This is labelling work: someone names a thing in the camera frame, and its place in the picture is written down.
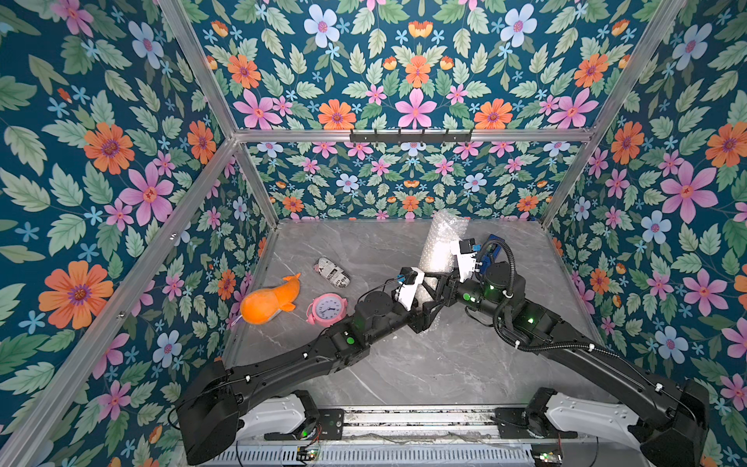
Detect newspaper print wrapped vase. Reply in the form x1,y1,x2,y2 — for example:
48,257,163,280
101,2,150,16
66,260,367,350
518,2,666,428
314,257,351,288

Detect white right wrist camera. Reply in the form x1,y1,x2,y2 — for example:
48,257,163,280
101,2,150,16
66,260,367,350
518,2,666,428
451,239,480,282

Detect black hook rail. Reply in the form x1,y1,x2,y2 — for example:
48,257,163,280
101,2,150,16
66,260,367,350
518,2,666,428
348,128,473,145

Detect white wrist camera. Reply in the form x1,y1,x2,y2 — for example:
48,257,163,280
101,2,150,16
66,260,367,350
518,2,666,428
395,267,425,311
451,239,480,282

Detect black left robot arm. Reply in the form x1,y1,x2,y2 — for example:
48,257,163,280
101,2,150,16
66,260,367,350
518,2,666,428
176,291,455,466

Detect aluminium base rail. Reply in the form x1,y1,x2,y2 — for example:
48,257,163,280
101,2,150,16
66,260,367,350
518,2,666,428
174,405,661,445

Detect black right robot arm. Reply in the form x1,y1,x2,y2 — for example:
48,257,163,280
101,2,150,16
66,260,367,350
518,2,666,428
435,237,709,466

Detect pink alarm clock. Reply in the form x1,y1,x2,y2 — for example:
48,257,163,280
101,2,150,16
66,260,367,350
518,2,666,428
307,293,348,327

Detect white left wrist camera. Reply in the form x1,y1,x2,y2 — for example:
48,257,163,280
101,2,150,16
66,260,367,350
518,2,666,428
395,267,425,311

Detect aluminium frame struts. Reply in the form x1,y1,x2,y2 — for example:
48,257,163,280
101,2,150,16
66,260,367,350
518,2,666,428
1,1,690,466

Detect blue rectangular box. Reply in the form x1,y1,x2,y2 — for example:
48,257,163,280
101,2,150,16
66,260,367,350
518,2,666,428
480,233,503,274

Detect orange plush whale toy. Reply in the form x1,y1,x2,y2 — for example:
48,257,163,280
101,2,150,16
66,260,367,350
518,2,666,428
239,274,301,325

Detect white perforated cable tray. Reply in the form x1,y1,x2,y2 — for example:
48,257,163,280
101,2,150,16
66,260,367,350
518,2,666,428
205,444,535,466

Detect clear bubble wrap sheet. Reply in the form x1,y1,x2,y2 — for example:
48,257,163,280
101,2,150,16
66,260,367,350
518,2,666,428
418,210,469,284

